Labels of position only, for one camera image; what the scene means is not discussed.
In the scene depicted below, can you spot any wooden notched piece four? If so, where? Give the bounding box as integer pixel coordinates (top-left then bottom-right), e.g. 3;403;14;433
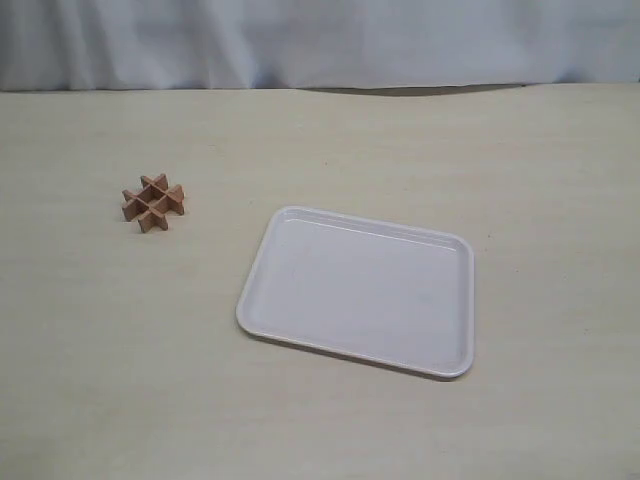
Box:
134;184;185;233

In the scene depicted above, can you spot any wooden notched piece one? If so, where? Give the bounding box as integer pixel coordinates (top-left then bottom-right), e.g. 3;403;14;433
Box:
139;174;185;216

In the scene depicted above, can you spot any wooden notched piece two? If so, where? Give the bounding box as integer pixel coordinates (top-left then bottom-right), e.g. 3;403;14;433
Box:
121;190;168;234

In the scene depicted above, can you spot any wooden notched piece three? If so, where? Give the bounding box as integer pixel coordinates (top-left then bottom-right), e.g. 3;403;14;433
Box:
122;174;169;204

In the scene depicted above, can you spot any white plastic tray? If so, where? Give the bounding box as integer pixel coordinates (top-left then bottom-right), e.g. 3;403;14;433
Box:
236;206;475;379

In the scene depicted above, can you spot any white backdrop cloth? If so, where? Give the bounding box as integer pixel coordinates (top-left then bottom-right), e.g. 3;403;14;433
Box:
1;1;639;91

